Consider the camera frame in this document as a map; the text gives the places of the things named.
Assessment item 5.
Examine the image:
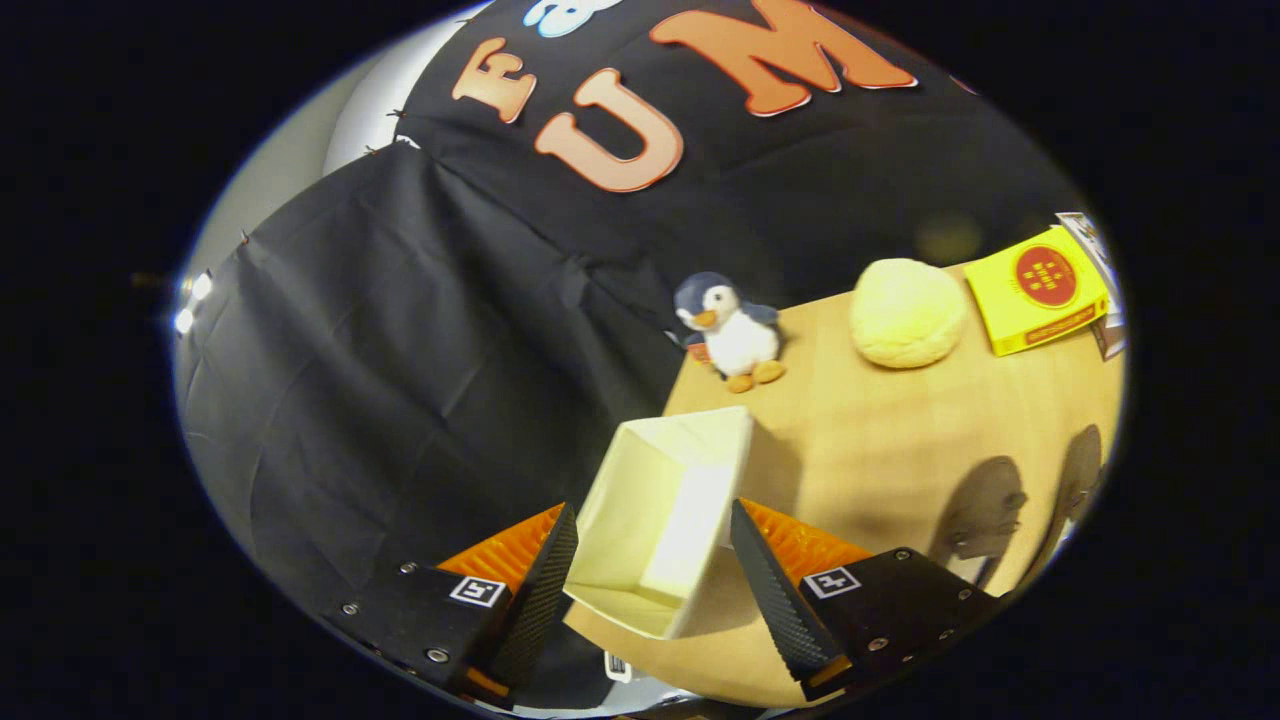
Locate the brown fabric storage box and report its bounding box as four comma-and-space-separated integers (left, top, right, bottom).
563, 405, 756, 691

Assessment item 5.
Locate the pale brown book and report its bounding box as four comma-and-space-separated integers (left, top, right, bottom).
1090, 312, 1129, 362

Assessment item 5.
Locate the brown fuzzy shoe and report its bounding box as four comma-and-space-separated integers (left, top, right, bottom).
1035, 424, 1107, 566
928, 455, 1029, 589

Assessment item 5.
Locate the ceiling light strip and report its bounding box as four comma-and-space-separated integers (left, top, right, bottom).
172, 270, 215, 337

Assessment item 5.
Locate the yellow book with red circle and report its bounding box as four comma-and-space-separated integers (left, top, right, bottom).
963, 226, 1111, 357

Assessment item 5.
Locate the penguin plush toy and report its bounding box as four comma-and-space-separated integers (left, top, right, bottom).
673, 271, 788, 394

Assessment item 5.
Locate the yellow bun plush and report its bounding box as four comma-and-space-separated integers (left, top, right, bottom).
849, 258, 968, 370

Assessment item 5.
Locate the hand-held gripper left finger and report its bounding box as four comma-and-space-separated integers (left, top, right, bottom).
320, 503, 579, 706

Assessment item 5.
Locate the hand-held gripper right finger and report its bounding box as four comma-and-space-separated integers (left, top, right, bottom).
730, 500, 1001, 703

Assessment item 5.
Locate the black backdrop cloth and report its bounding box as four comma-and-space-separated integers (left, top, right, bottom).
175, 0, 1091, 701

